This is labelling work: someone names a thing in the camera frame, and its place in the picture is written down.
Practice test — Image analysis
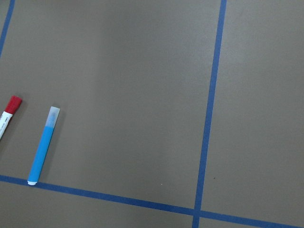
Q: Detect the red cap white marker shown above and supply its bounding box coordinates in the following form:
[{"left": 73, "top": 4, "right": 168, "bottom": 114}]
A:
[{"left": 0, "top": 95, "right": 22, "bottom": 138}]

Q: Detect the blue highlighter pen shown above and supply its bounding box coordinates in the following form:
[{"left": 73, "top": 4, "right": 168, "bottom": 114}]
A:
[{"left": 27, "top": 106, "right": 60, "bottom": 186}]

